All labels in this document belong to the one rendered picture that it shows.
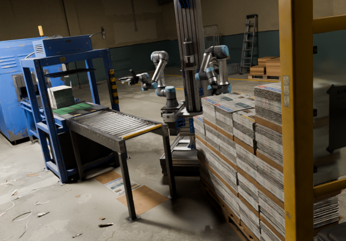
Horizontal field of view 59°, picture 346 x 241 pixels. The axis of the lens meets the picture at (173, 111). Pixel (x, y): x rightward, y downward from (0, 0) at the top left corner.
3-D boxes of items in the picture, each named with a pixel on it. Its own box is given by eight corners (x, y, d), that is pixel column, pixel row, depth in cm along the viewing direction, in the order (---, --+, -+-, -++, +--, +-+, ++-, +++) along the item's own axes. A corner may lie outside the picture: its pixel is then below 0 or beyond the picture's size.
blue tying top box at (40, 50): (93, 50, 392) (90, 34, 387) (46, 56, 358) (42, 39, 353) (80, 51, 427) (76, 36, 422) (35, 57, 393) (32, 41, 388)
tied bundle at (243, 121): (278, 132, 232) (278, 102, 226) (304, 144, 204) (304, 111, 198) (233, 142, 223) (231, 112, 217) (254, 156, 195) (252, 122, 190)
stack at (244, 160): (232, 182, 333) (227, 108, 312) (307, 249, 224) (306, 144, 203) (200, 190, 324) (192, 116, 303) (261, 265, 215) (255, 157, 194)
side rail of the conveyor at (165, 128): (169, 135, 300) (168, 123, 297) (165, 137, 297) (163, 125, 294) (107, 116, 404) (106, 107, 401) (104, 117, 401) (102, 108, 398)
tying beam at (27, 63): (110, 55, 396) (109, 48, 394) (35, 68, 341) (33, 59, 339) (89, 56, 449) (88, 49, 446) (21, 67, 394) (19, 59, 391)
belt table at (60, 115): (110, 114, 406) (109, 106, 404) (63, 127, 368) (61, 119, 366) (89, 107, 460) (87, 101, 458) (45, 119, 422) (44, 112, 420)
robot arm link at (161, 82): (163, 98, 356) (157, 51, 342) (155, 97, 366) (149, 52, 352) (171, 96, 364) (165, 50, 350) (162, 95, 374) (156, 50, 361)
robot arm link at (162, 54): (174, 54, 346) (157, 91, 332) (167, 54, 353) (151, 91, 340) (168, 48, 338) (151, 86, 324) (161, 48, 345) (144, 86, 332)
